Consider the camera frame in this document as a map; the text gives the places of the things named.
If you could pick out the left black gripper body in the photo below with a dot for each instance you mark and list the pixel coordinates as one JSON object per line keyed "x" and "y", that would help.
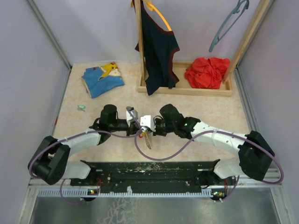
{"x": 131, "y": 128}

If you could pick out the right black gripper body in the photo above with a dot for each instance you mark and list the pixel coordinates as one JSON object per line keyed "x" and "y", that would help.
{"x": 162, "y": 128}

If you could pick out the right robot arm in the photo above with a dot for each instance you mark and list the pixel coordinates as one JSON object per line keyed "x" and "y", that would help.
{"x": 252, "y": 154}

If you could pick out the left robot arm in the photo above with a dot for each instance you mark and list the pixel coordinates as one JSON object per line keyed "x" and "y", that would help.
{"x": 51, "y": 160}

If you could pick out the wooden clothes rack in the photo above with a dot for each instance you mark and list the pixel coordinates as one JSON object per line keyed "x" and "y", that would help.
{"x": 195, "y": 23}

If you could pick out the blue pikachu shirt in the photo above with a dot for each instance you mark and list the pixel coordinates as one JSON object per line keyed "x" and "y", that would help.
{"x": 99, "y": 80}

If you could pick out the red crumpled cloth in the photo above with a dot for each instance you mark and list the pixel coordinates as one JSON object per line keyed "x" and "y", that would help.
{"x": 207, "y": 73}

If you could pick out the dark navy tank top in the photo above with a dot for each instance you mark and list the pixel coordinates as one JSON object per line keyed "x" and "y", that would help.
{"x": 159, "y": 48}

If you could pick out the teal clothes hanger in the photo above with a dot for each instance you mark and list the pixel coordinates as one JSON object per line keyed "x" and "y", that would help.
{"x": 238, "y": 10}

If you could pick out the orange clothes hanger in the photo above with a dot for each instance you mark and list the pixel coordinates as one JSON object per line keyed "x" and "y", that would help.
{"x": 151, "y": 7}

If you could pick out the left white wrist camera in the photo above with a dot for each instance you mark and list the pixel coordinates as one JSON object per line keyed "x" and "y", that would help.
{"x": 131, "y": 115}

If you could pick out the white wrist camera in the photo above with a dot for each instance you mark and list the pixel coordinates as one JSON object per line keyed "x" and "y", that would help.
{"x": 131, "y": 115}
{"x": 147, "y": 123}

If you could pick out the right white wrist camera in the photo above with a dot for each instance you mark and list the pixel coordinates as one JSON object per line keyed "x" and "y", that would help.
{"x": 147, "y": 123}

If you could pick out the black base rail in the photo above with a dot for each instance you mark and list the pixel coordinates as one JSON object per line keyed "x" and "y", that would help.
{"x": 153, "y": 177}

